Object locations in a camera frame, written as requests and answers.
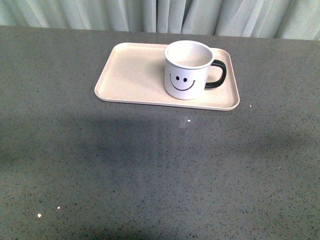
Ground beige rectangular plastic tray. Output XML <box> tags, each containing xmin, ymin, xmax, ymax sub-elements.
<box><xmin>94</xmin><ymin>42</ymin><xmax>240</xmax><ymax>111</ymax></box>

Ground white smiley mug black handle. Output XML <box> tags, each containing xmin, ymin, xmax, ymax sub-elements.
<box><xmin>164</xmin><ymin>40</ymin><xmax>227</xmax><ymax>100</ymax></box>

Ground pale green pleated curtain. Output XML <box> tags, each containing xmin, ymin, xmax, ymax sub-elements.
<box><xmin>0</xmin><ymin>0</ymin><xmax>320</xmax><ymax>41</ymax></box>

